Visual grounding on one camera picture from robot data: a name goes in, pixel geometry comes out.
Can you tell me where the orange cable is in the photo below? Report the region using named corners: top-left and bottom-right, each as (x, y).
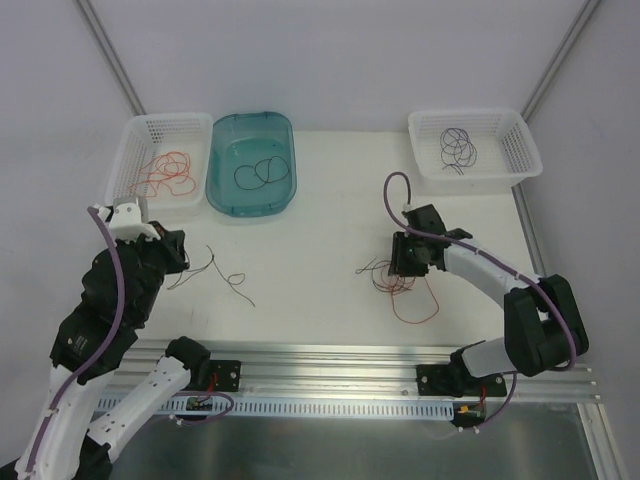
top-left (129, 151), bottom-right (197, 200)
top-left (372, 259), bottom-right (441, 326)

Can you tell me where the black cable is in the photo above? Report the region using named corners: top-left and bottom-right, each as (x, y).
top-left (233, 154), bottom-right (291, 193)

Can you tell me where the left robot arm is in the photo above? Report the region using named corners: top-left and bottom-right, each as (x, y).
top-left (1, 220), bottom-right (210, 479)

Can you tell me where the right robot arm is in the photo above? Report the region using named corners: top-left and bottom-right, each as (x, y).
top-left (389, 205), bottom-right (590, 398)

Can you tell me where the white plastic basket right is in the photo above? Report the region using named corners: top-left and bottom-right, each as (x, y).
top-left (408, 108), bottom-right (543, 196)

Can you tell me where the white plastic basket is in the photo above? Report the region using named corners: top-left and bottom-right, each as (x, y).
top-left (104, 112), bottom-right (213, 220)
top-left (408, 108), bottom-right (543, 196)

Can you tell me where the teal transparent plastic tub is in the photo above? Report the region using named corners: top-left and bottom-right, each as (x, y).
top-left (206, 111), bottom-right (297, 218)

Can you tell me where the white plastic basket left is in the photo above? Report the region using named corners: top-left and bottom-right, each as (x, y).
top-left (104, 112), bottom-right (213, 220)

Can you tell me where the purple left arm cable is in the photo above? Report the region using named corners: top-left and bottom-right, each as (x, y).
top-left (19, 205), bottom-right (126, 476)

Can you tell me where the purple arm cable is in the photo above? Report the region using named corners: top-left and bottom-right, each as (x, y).
top-left (19, 205), bottom-right (126, 476)
top-left (383, 172), bottom-right (586, 372)

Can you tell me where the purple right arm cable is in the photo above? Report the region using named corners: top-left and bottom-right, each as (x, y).
top-left (383, 172), bottom-right (586, 372)

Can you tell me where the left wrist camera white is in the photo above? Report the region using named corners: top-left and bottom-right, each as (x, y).
top-left (90, 196), bottom-right (160, 242)

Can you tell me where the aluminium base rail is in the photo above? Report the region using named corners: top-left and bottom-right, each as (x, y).
top-left (110, 340), bottom-right (603, 404)

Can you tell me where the white slotted cable duct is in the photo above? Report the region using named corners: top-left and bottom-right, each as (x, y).
top-left (94, 397), bottom-right (456, 420)

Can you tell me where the aluminium frame post left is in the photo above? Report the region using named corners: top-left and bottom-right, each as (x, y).
top-left (73, 0), bottom-right (147, 116)

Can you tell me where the aluminium frame post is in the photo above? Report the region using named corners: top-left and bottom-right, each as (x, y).
top-left (73, 0), bottom-right (147, 116)
top-left (521, 0), bottom-right (604, 122)

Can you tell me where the aluminium frame post right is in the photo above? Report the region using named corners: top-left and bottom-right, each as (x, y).
top-left (521, 0), bottom-right (604, 122)

